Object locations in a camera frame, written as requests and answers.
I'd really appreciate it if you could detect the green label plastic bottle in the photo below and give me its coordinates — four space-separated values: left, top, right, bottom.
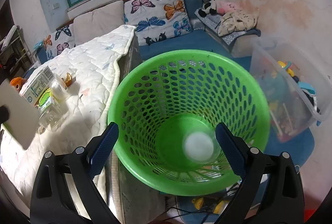
38 88 62 131

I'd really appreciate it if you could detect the white milk carton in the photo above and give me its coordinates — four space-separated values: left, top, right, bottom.
20 66 54 106

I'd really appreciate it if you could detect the small clear plastic container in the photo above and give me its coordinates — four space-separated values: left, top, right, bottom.
50 73 69 102

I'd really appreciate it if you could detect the clear plastic toy bin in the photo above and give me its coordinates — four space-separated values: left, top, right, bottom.
250 37 331 142

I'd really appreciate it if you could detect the green perforated waste basket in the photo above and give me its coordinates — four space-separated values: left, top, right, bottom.
107 50 270 196

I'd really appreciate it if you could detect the white quilted blanket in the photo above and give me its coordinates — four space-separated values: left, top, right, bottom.
1 25 136 206

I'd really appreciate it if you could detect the metal storage shelf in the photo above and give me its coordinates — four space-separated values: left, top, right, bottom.
1 26 35 79

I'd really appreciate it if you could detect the left butterfly print pillow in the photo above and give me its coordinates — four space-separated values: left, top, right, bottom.
42 24 76 60

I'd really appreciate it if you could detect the butterfly print pillow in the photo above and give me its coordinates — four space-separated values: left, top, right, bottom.
124 0 192 46
42 24 76 60

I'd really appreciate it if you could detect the blue sofa mattress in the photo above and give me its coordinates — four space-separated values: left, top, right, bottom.
140 0 261 70

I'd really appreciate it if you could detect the beige plain pillow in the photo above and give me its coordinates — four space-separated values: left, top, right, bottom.
73 0 125 46

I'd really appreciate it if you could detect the spotted beige cloth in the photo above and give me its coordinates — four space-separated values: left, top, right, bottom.
217 9 259 37

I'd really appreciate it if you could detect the pink plush toy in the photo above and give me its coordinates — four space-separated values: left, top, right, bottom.
217 1 240 16

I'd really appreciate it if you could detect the right butterfly print pillow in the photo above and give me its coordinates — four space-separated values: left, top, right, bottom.
124 0 192 46

